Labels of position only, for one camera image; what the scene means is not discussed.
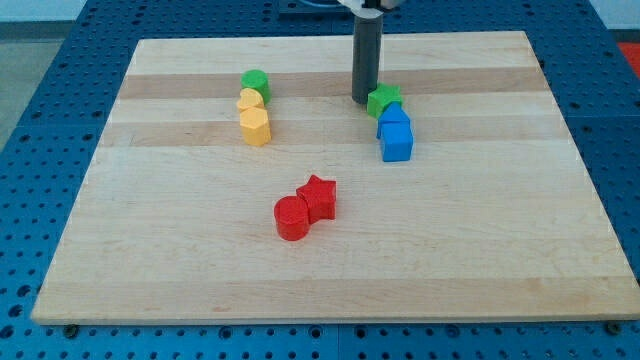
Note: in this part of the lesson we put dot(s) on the blue pentagon block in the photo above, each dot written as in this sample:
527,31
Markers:
394,113

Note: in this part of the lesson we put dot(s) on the yellow heart block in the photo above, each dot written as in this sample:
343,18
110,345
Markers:
249,98

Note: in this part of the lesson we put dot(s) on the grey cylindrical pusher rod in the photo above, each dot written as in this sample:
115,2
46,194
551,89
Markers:
368,23

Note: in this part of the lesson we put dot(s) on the light wooden board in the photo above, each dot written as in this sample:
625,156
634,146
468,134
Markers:
493,219

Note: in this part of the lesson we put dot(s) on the blue cube block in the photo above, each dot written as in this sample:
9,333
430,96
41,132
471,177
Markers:
396,142

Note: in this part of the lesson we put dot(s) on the green cylinder block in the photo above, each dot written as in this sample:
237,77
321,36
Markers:
258,80

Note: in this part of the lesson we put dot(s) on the green star block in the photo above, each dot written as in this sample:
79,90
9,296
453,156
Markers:
381,98

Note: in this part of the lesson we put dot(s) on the red star block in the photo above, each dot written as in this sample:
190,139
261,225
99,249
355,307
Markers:
320,196

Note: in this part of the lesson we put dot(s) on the red cylinder block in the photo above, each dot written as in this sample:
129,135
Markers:
292,218

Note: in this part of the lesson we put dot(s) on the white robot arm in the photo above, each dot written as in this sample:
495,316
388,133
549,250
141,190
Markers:
369,4

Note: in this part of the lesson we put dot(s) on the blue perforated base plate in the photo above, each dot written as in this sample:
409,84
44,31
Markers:
46,157

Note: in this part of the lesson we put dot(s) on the yellow hexagon block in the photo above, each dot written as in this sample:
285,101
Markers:
255,126

